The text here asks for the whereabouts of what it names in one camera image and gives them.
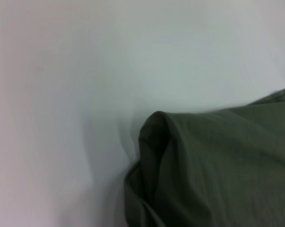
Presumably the dark green FREE! t-shirt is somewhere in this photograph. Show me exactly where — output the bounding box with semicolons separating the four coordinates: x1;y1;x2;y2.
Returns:
123;85;285;227

